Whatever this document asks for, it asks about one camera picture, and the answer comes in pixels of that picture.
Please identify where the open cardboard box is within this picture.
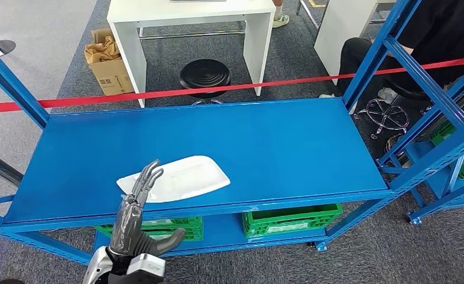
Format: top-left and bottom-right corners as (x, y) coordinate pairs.
(84, 28), (135, 96)

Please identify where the black office chair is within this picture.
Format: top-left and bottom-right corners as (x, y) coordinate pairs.
(353, 78), (436, 140)

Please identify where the black round stool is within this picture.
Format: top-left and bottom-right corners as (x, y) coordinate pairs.
(179, 59), (232, 106)

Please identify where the white plastic shell part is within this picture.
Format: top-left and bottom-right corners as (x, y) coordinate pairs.
(116, 155), (231, 204)

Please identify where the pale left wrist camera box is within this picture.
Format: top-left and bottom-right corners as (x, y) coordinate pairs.
(126, 253), (167, 284)

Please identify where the blue metal shelf rack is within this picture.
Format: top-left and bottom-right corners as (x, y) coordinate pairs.
(378, 59), (464, 226)
(0, 0), (464, 265)

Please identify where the red barrier belt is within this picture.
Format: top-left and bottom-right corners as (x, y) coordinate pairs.
(0, 55), (464, 115)

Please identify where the person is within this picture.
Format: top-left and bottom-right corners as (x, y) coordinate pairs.
(271, 0), (290, 28)
(335, 0), (464, 105)

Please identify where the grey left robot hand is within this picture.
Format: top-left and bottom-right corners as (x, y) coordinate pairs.
(107, 159), (187, 260)

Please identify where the white desk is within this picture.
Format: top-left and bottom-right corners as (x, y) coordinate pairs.
(106, 0), (276, 108)
(314, 0), (397, 86)

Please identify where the open green plastic crate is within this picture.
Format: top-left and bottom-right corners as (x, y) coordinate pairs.
(242, 203), (343, 239)

